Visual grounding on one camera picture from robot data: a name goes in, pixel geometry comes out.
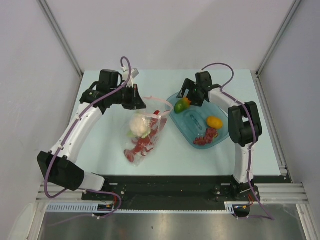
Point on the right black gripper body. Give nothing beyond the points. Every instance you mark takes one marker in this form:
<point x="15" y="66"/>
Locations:
<point x="194" y="95"/>

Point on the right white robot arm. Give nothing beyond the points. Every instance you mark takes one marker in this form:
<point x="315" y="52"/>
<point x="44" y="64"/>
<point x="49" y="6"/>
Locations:
<point x="244" y="125"/>

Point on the green orange toy mango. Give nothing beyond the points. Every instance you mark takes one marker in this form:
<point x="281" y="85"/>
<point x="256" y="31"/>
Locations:
<point x="182" y="105"/>

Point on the teal plastic tray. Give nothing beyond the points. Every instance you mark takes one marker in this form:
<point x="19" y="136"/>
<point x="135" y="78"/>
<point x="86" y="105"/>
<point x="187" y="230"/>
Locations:
<point x="192" y="124"/>

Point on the clear pink zip top bag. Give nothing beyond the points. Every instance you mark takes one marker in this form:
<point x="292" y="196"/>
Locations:
<point x="153" y="104"/>

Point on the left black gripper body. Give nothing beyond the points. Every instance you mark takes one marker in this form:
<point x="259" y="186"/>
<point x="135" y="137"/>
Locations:
<point x="125" y="97"/>

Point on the left white cable duct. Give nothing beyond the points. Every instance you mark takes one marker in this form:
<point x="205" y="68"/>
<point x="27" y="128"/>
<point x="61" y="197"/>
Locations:
<point x="79" y="208"/>

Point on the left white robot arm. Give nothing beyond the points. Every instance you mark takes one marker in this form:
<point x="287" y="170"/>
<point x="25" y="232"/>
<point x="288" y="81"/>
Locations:
<point x="58" y="165"/>

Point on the aluminium frame rail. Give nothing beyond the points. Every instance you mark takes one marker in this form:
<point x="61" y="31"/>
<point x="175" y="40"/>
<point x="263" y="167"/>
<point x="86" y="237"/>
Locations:
<point x="284" y="193"/>

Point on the right white cable duct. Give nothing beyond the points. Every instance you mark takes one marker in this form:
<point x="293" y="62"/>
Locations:
<point x="237" y="206"/>

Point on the white toy cauliflower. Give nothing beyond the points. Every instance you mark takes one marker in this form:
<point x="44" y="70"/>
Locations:
<point x="139" y="126"/>

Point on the white cable duct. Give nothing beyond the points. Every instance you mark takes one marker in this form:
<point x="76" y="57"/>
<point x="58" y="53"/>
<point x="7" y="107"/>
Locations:
<point x="237" y="206"/>
<point x="79" y="208"/>

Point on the purple toy grapes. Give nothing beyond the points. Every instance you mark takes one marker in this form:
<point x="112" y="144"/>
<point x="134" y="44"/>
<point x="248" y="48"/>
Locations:
<point x="209" y="136"/>

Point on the yellow toy lemon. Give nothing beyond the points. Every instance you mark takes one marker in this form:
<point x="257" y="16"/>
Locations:
<point x="214" y="122"/>

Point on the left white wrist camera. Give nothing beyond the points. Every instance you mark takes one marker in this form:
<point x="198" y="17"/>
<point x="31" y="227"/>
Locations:
<point x="130" y="77"/>

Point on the red toy lobster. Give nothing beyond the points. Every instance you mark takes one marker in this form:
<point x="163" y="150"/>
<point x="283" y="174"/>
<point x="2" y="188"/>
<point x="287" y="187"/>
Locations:
<point x="142" y="147"/>

